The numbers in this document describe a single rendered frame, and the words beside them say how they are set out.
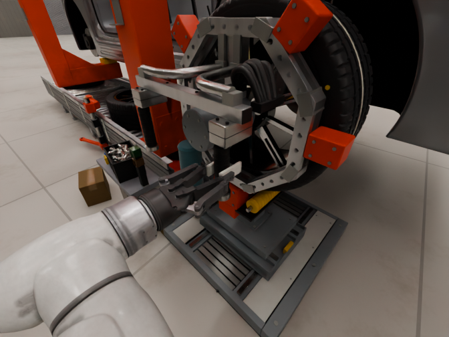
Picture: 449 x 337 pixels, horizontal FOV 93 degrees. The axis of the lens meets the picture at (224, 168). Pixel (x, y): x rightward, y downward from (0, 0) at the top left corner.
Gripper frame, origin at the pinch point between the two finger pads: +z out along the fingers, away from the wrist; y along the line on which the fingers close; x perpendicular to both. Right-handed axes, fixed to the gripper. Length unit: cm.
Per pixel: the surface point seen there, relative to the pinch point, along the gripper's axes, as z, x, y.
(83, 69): 42, -16, -253
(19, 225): -58, -83, -133
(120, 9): 14, 31, -67
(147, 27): 20, 26, -60
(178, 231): 10, -75, -47
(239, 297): 8, -76, 2
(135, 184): -2, -38, -59
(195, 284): -1, -83, -20
